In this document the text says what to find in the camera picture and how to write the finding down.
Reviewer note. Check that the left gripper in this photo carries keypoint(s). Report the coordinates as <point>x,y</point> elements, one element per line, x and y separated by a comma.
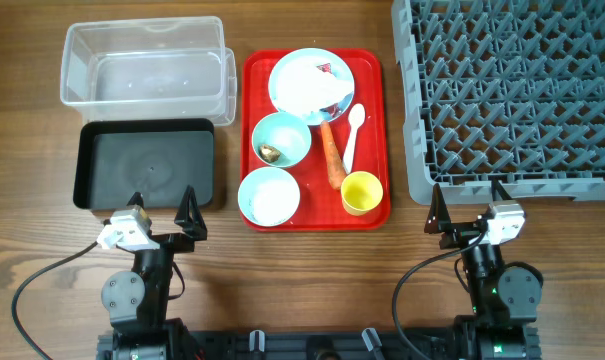
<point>192,228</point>

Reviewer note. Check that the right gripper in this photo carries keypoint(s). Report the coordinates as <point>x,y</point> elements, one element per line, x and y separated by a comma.
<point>438,221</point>

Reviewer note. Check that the light blue bowl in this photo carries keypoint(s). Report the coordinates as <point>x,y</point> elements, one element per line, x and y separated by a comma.
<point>252,180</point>

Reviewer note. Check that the yellow plastic cup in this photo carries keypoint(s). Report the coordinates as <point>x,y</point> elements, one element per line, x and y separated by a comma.
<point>361,192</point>

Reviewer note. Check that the white rice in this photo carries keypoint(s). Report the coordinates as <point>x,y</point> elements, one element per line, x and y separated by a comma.
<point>274,202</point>

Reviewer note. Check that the brown food scrap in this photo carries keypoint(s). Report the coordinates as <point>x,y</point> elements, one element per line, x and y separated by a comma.
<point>269,153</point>

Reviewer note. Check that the orange carrot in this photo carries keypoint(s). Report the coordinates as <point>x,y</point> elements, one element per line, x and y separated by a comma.
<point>335,169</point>

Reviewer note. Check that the green bowl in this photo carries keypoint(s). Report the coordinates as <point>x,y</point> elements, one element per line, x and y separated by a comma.
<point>286,132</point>

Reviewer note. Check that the white napkin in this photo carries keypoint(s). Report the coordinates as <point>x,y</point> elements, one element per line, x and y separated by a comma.
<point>300,88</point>

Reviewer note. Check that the red snack wrapper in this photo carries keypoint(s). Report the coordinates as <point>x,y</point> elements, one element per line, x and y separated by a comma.
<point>325,67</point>

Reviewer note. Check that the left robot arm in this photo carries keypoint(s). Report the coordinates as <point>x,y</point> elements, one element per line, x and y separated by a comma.
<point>137,300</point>

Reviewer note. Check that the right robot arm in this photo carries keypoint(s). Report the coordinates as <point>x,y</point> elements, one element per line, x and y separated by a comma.
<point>504,296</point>

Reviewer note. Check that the grey dishwasher rack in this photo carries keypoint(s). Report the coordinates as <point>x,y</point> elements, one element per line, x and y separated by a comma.
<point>508,91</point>

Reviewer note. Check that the black plastic tray bin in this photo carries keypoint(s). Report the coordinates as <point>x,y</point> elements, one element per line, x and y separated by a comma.
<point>157,158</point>

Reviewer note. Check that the white plastic spoon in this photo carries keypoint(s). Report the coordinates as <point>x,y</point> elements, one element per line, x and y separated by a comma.
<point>356,119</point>

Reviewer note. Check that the clear plastic bin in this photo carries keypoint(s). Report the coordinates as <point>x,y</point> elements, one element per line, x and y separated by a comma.
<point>149,69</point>

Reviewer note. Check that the red serving tray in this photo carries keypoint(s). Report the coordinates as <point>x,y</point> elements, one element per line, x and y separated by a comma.
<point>320,207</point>

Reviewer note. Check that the light blue plate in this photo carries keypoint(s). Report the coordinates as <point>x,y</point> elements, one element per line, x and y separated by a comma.
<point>317,56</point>

